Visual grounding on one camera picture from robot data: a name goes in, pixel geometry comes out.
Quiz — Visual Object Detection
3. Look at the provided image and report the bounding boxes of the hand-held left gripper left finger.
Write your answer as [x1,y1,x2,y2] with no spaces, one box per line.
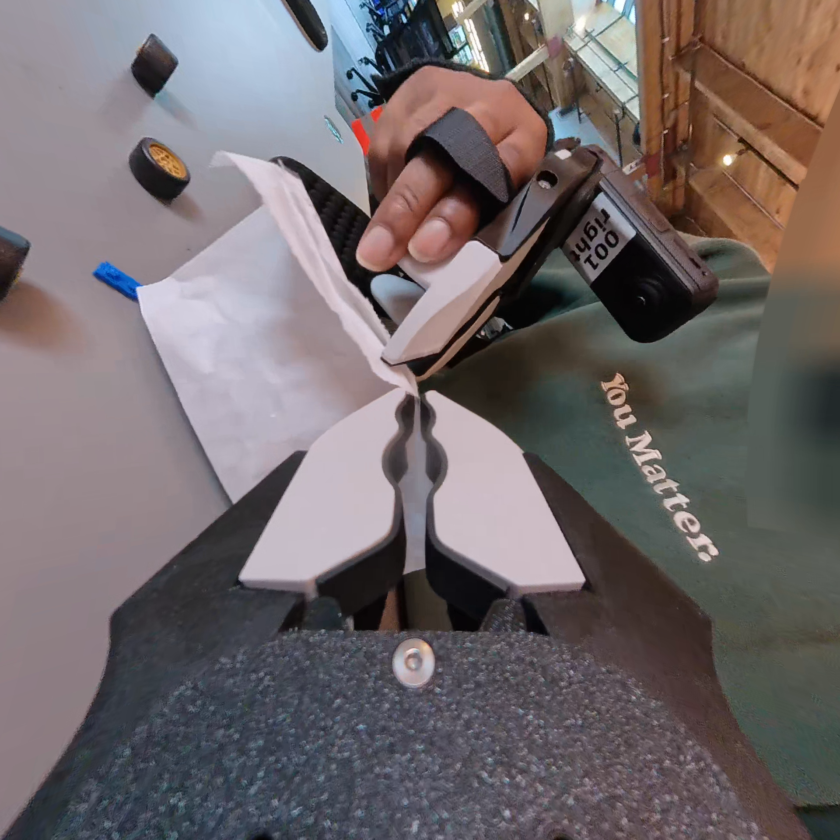
[238,387,417,629]

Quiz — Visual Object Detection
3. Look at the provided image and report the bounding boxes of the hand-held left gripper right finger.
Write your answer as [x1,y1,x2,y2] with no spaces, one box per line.
[424,391,588,629]

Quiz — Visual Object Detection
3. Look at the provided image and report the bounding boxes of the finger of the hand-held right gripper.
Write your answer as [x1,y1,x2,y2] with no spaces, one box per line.
[415,294,511,379]
[381,239,504,366]

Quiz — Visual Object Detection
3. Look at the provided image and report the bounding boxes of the numbered white paper bag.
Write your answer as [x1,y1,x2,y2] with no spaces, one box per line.
[136,151,435,578]

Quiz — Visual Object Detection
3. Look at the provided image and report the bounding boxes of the small blue lego piece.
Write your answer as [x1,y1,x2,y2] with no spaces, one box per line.
[92,261,143,301]

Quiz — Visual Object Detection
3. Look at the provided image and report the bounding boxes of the black lego wheel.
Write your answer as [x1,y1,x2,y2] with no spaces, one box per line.
[130,34,179,98]
[0,226,32,303]
[128,136,193,201]

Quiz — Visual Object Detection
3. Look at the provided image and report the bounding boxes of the person's right hand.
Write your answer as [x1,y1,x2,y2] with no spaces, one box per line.
[356,64,550,273]

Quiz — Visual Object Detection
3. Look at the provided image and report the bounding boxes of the person's green sweatshirt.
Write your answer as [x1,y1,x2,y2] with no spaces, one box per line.
[407,236,840,809]

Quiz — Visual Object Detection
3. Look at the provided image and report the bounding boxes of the black oblong object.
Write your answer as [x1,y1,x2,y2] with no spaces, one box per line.
[282,0,330,53]

